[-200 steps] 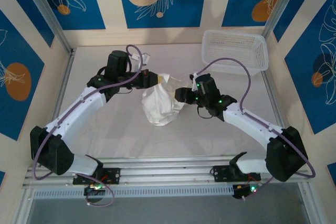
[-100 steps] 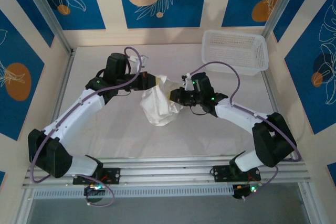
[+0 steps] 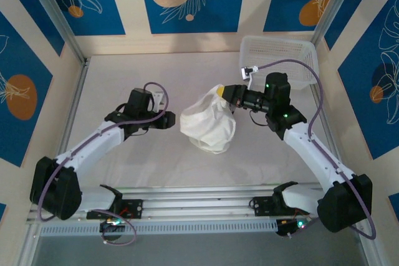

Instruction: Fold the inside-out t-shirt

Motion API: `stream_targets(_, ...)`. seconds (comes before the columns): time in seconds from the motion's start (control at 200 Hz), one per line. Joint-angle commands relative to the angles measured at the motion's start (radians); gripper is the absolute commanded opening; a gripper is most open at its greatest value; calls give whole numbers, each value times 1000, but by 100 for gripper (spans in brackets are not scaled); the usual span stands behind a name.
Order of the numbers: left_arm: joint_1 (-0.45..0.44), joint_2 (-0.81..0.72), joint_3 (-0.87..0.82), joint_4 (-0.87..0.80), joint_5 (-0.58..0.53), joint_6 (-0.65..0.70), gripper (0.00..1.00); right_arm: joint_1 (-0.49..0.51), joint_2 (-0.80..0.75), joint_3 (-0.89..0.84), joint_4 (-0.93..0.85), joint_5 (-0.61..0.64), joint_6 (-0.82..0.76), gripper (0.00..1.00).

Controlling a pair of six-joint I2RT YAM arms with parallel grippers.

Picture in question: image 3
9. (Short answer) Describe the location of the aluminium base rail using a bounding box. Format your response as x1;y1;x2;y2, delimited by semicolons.
26;184;370;225

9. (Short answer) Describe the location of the grey slotted cable duct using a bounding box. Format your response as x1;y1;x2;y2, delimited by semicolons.
39;219;278;237

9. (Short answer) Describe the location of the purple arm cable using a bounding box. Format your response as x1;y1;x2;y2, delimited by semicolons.
257;59;377;240
36;81;171;245

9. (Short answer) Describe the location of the white t-shirt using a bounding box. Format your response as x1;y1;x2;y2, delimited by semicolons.
180;83;236;154

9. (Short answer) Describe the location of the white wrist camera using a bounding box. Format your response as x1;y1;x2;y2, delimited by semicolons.
239;65;259;89
151;91;166;111

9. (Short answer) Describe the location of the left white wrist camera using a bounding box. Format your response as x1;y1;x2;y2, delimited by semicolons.
151;91;166;111

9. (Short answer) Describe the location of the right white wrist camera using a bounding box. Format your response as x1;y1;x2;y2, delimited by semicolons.
239;65;259;89

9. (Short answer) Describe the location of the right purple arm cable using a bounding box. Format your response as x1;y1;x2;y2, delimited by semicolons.
257;59;377;240

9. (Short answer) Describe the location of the white plastic mesh basket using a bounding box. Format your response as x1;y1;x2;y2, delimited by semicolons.
239;35;319;91

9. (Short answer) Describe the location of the aluminium table side rail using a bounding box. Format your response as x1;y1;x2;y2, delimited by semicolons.
310;85;352;192
46;59;90;198

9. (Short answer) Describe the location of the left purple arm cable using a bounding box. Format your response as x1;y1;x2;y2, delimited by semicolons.
36;81;171;245

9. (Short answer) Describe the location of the aluminium frame post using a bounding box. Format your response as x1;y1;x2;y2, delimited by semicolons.
23;0;88;64
311;0;356;49

